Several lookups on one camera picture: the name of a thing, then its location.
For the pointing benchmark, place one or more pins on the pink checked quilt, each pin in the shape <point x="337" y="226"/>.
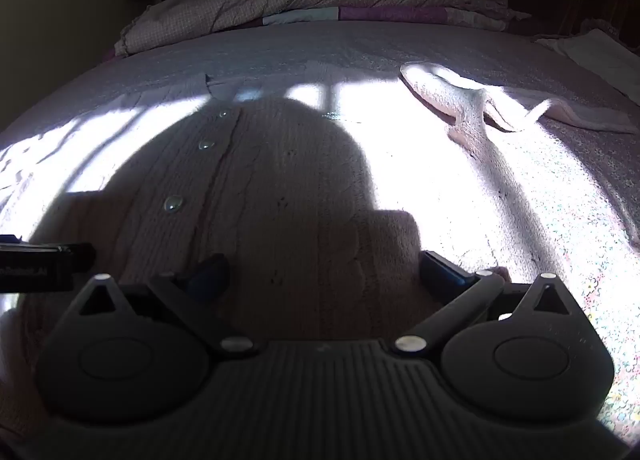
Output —
<point x="225" y="5"/>

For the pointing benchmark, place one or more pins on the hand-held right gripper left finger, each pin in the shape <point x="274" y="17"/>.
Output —
<point x="209" y="276"/>

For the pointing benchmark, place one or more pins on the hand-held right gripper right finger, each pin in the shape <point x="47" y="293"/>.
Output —
<point x="447" y="274"/>

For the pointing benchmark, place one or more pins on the pink knit cardigan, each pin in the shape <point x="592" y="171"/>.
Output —
<point x="280" y="190"/>

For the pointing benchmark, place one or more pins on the white folded cloth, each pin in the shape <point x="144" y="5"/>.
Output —
<point x="595" y="55"/>

